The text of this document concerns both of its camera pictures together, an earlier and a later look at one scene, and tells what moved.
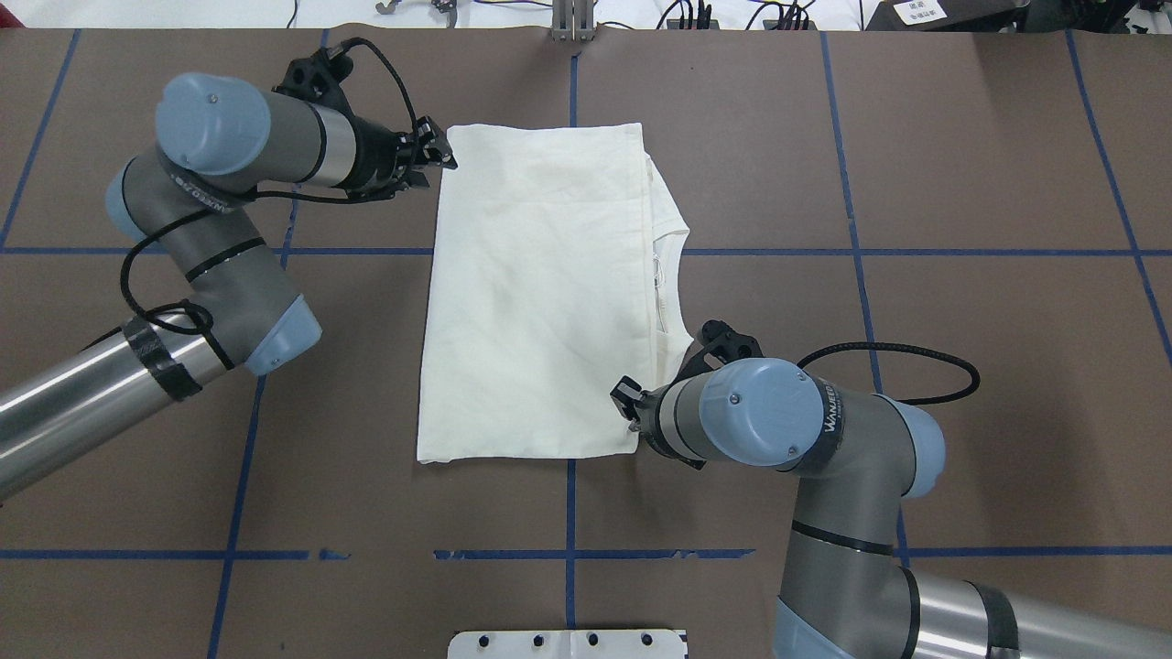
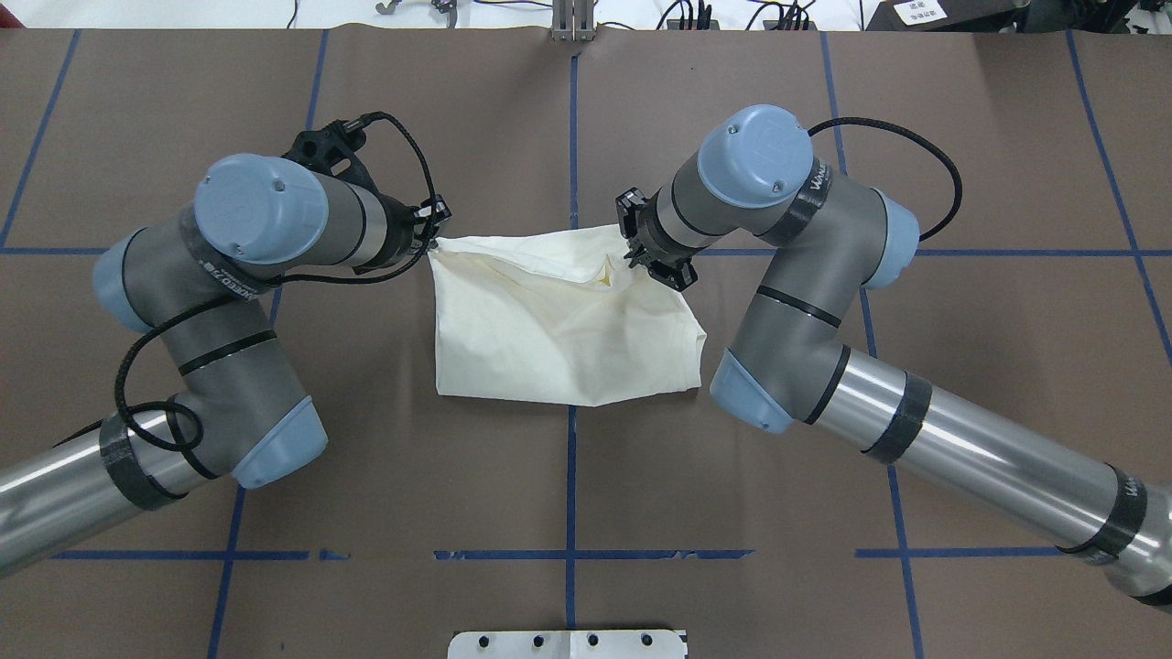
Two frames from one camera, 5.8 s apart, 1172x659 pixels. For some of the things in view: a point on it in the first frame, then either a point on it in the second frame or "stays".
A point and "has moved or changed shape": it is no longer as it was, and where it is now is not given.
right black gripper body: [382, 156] to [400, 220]
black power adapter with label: [946, 16] stays
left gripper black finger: [624, 393] to [631, 206]
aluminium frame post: [573, 21] stays
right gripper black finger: [438, 147] to [433, 210]
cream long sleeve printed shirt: [553, 273] has moved or changed shape
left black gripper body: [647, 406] to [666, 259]
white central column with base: [568, 644] stays
